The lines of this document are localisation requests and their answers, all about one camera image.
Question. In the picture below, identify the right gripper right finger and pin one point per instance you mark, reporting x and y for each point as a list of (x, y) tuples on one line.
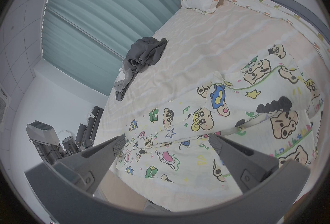
[(245, 166)]

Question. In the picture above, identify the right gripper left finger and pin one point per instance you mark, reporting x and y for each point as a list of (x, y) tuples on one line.
[(87, 166)]

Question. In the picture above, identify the white printed pyjama top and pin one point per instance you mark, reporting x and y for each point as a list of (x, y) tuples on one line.
[(232, 120)]

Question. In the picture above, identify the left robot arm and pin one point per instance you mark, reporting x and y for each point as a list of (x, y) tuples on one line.
[(43, 132)]

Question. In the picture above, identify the bed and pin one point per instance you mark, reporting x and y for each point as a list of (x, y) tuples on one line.
[(206, 45)]

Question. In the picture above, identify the dark grey garment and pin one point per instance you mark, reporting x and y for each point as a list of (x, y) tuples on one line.
[(120, 92)]

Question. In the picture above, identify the light grey garment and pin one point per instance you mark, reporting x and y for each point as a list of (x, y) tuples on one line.
[(127, 76)]

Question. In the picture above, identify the black garment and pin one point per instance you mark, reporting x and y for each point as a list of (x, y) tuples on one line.
[(147, 53)]

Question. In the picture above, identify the blue-green curtain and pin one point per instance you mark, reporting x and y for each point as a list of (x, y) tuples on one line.
[(103, 24)]

